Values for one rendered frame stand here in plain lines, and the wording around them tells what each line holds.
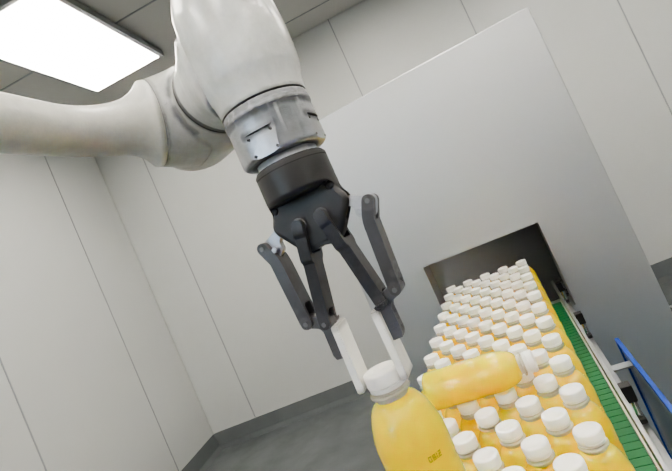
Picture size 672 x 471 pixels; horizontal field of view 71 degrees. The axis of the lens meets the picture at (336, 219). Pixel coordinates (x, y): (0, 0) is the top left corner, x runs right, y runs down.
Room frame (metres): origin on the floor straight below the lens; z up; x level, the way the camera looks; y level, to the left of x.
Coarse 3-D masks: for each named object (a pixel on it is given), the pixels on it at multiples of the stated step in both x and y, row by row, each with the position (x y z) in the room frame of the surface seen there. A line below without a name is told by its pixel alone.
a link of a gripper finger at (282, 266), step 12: (264, 252) 0.47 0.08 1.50; (276, 264) 0.47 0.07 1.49; (288, 264) 0.48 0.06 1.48; (276, 276) 0.47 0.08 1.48; (288, 276) 0.47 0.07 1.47; (288, 288) 0.47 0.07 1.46; (300, 288) 0.48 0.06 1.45; (288, 300) 0.47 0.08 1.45; (300, 300) 0.47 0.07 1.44; (300, 312) 0.47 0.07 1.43; (312, 312) 0.49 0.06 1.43; (300, 324) 0.47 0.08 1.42; (312, 324) 0.47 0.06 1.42
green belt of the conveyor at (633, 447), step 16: (560, 304) 1.82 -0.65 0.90; (560, 320) 1.66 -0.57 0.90; (576, 336) 1.48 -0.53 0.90; (576, 352) 1.38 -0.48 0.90; (592, 368) 1.25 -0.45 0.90; (592, 384) 1.17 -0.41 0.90; (608, 400) 1.08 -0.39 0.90; (608, 416) 1.02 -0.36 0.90; (624, 416) 1.00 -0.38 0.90; (624, 432) 0.95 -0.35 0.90; (624, 448) 0.91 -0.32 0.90; (640, 448) 0.89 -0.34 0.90; (640, 464) 0.85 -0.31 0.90
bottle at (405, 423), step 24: (408, 384) 0.46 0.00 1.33; (384, 408) 0.45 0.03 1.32; (408, 408) 0.44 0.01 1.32; (432, 408) 0.45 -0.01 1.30; (384, 432) 0.44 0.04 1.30; (408, 432) 0.43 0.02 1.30; (432, 432) 0.44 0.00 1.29; (384, 456) 0.44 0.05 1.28; (408, 456) 0.43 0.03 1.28; (432, 456) 0.43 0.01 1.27; (456, 456) 0.45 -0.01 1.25
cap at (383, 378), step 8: (376, 368) 0.47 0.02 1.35; (384, 368) 0.46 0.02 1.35; (392, 368) 0.45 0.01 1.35; (368, 376) 0.46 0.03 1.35; (376, 376) 0.45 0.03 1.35; (384, 376) 0.45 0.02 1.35; (392, 376) 0.45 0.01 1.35; (368, 384) 0.45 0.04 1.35; (376, 384) 0.45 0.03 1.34; (384, 384) 0.44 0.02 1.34; (392, 384) 0.45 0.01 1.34; (400, 384) 0.45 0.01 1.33; (376, 392) 0.45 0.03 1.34; (384, 392) 0.45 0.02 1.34
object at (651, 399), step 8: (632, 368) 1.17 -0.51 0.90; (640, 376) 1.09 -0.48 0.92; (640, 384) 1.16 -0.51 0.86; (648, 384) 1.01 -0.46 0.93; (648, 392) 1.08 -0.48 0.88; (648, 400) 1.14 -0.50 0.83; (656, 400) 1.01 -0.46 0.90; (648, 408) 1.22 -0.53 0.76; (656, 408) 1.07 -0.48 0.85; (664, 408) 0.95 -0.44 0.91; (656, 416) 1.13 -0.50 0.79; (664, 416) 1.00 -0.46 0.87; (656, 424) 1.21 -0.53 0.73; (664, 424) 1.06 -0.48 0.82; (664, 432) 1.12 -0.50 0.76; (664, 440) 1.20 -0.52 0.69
